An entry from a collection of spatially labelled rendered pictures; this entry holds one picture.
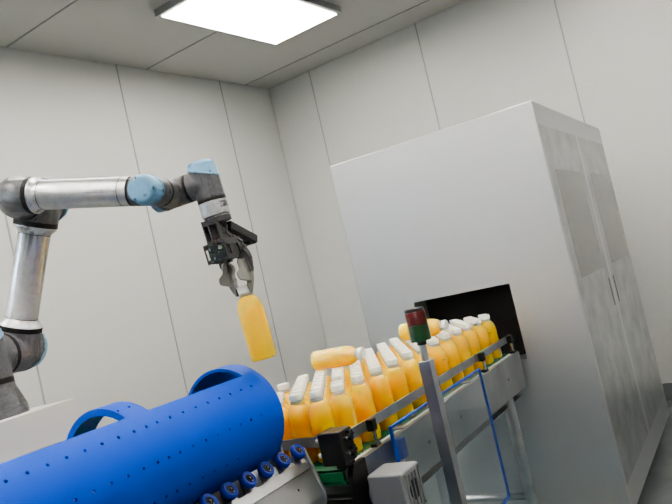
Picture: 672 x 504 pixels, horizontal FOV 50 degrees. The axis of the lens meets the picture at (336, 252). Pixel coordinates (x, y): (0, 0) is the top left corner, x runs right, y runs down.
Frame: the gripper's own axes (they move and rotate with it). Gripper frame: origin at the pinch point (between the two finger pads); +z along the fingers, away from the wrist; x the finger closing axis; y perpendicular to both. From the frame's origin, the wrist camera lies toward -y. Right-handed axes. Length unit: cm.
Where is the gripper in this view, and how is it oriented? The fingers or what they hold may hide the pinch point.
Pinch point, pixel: (244, 289)
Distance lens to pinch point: 193.2
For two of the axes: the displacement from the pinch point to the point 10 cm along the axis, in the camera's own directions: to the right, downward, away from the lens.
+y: -4.5, 1.3, -8.8
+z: 3.0, 9.5, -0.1
